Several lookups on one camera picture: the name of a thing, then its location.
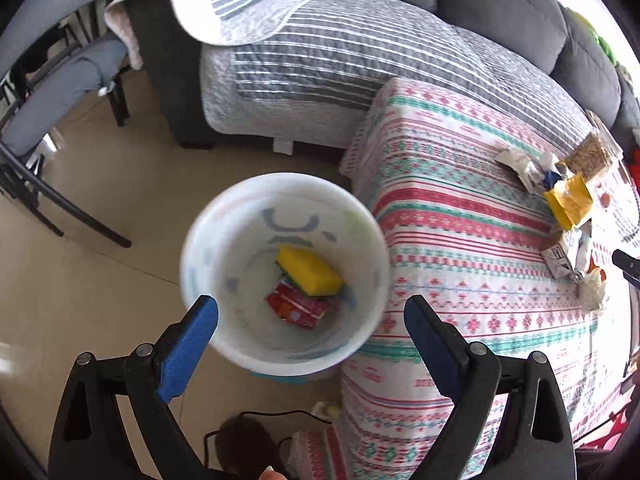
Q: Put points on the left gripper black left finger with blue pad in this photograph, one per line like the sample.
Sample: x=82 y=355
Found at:
x=89 y=440

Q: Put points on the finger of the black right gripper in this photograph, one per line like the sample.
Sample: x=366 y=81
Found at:
x=629 y=265

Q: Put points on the green yellow sponge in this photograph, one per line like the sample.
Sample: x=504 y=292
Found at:
x=310 y=273

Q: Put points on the white trash bin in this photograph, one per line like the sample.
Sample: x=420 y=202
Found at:
x=230 y=254

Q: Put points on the white printed wrapper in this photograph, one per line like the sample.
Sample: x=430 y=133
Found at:
x=567 y=253

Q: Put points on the clear box of nuts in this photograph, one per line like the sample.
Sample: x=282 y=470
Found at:
x=590 y=159

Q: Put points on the brown slipper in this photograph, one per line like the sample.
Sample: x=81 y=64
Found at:
x=245 y=449

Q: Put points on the crumpled white wrapper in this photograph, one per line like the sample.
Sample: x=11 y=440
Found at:
x=537 y=174

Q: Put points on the patterned pink green tablecloth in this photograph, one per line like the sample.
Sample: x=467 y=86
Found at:
x=463 y=233

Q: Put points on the red snack packet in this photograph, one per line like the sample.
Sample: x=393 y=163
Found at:
x=291 y=305

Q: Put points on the dark grey sofa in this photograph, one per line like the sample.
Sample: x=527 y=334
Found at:
x=500 y=5

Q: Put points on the blue grey chair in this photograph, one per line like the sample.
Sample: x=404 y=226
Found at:
x=64 y=80

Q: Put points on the grey striped sofa cover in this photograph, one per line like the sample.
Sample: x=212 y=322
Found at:
x=350 y=60

